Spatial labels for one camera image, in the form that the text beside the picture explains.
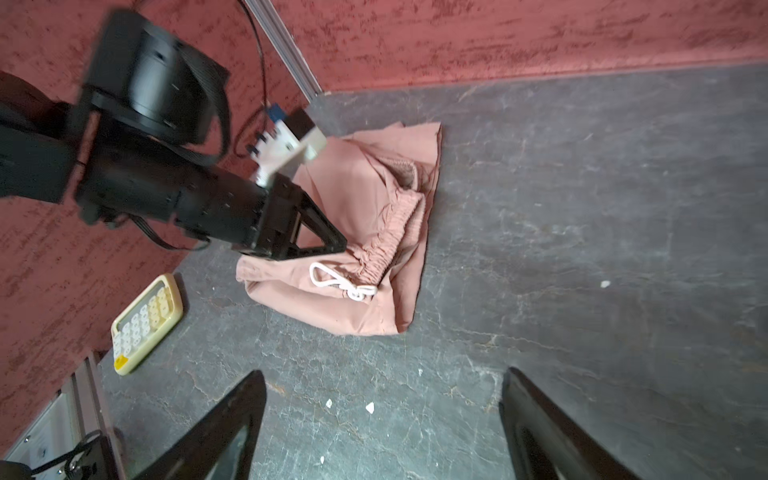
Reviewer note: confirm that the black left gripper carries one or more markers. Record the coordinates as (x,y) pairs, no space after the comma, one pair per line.
(130,174)

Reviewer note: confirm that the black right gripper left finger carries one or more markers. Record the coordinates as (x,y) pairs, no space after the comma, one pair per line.
(222,444)

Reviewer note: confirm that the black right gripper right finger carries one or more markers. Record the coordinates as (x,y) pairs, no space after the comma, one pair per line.
(544,442)

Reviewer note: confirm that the pink shorts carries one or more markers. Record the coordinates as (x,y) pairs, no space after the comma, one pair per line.
(377,188)

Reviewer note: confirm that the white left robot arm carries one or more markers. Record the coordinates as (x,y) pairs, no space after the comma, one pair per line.
(164,126)

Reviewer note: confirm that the cream calculator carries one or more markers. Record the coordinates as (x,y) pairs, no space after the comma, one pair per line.
(145,322)

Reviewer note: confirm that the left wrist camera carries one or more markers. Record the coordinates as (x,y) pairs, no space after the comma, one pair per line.
(294,137)

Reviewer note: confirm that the aluminium front rail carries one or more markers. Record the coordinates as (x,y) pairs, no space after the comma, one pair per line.
(74,437)

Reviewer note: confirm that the aluminium corner post left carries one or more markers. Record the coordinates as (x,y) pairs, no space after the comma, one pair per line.
(283,42)

